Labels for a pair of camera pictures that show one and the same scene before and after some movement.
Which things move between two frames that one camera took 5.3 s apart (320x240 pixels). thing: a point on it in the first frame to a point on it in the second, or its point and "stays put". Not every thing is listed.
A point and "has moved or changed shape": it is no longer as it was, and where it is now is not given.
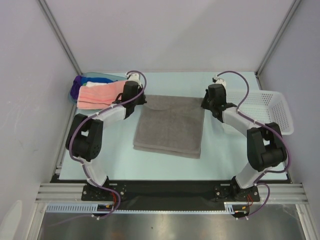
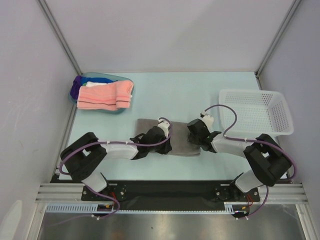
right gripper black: (206, 103) to (196, 133)
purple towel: (75, 88) stays put
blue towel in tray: (84, 79) stays put
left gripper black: (142, 100) to (166, 148)
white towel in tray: (89, 83) stays put
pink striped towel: (99, 96) stays put
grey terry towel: (170, 124) has moved or changed shape
